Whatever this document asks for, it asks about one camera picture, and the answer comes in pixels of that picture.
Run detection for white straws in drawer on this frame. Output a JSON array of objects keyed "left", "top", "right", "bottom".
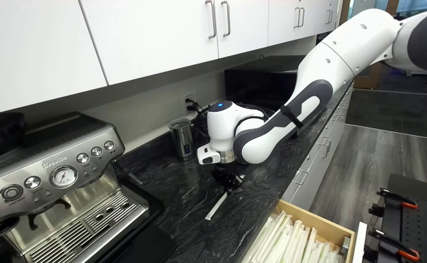
[{"left": 241, "top": 212, "right": 345, "bottom": 263}]

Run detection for white upper cabinet left door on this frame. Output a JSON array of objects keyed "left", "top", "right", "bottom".
[{"left": 0, "top": 0, "right": 106, "bottom": 113}]

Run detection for white upper cabinet right door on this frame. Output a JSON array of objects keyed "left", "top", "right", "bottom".
[{"left": 216, "top": 0, "right": 267, "bottom": 57}]

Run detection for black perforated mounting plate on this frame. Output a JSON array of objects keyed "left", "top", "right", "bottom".
[{"left": 364, "top": 174, "right": 427, "bottom": 263}]

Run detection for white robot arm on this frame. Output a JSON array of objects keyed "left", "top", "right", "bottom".
[{"left": 196, "top": 9, "right": 427, "bottom": 167}]

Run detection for stainless steel espresso machine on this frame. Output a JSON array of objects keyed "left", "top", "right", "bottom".
[{"left": 0, "top": 114, "right": 162, "bottom": 263}]

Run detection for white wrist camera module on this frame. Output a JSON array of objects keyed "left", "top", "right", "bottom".
[{"left": 196, "top": 145, "right": 220, "bottom": 165}]

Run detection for white cabinet door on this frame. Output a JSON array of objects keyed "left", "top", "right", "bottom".
[
  {"left": 216, "top": 0, "right": 267, "bottom": 57},
  {"left": 0, "top": 0, "right": 106, "bottom": 113},
  {"left": 80, "top": 0, "right": 218, "bottom": 85}
]

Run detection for black orange clamp upper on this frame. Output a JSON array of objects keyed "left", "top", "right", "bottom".
[{"left": 368, "top": 187, "right": 418, "bottom": 218}]

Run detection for black orange clamp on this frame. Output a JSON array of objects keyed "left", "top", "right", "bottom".
[
  {"left": 368, "top": 187, "right": 418, "bottom": 218},
  {"left": 370, "top": 228, "right": 421, "bottom": 263}
]

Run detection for black orange clamp lower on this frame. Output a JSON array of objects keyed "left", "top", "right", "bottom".
[{"left": 370, "top": 228, "right": 421, "bottom": 263}]

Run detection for grey lower drawer fronts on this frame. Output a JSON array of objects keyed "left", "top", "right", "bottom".
[{"left": 282, "top": 88, "right": 352, "bottom": 209}]

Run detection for open wooden drawer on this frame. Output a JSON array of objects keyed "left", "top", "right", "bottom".
[{"left": 241, "top": 200, "right": 367, "bottom": 263}]

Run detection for far white upper cabinet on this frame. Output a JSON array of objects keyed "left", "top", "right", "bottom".
[{"left": 267, "top": 0, "right": 339, "bottom": 46}]

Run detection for white paper-wrapped straw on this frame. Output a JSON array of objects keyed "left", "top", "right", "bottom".
[{"left": 204, "top": 192, "right": 228, "bottom": 221}]

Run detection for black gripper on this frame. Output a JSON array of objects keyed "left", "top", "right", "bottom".
[{"left": 212, "top": 165, "right": 245, "bottom": 193}]

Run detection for black power plug and cord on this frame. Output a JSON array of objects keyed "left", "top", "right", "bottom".
[{"left": 182, "top": 97, "right": 215, "bottom": 119}]

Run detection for white upper cabinet middle door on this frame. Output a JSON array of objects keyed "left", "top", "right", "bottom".
[{"left": 80, "top": 0, "right": 218, "bottom": 85}]

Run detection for black stainless microwave oven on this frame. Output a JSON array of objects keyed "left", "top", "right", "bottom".
[{"left": 223, "top": 56, "right": 302, "bottom": 110}]

